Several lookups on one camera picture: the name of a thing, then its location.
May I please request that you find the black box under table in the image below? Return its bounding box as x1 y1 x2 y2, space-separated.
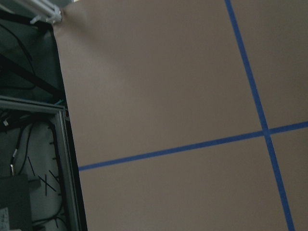
0 175 33 231

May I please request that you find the grey aluminium table frame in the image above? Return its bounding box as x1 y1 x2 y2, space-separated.
0 96 87 231

